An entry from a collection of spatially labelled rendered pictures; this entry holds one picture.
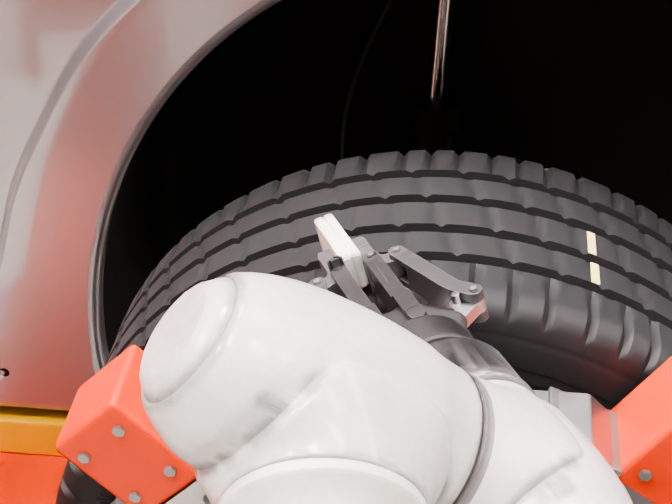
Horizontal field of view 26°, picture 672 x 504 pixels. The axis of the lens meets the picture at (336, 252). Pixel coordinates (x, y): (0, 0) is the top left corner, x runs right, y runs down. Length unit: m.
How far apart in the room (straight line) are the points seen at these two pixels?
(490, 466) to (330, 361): 0.11
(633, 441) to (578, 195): 0.26
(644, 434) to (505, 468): 0.31
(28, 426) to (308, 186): 0.57
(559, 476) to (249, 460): 0.18
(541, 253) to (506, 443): 0.40
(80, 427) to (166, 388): 0.40
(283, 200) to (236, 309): 0.57
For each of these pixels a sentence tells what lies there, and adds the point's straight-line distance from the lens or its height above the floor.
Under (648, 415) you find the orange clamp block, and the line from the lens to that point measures 1.06.
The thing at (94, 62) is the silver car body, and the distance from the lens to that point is 1.40.
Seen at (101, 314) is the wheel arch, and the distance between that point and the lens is 1.58.
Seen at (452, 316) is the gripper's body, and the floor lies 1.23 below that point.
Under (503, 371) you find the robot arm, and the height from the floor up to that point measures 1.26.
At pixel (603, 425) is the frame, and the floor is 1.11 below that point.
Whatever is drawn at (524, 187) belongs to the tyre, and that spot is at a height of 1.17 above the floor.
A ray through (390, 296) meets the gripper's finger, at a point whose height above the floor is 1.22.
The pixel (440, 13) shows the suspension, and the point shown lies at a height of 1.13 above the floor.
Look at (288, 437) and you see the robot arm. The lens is 0.67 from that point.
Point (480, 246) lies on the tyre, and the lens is 1.12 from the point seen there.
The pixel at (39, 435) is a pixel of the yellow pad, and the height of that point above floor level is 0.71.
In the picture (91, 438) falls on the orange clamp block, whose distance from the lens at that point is 1.08.
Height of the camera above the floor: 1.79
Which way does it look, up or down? 34 degrees down
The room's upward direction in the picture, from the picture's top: straight up
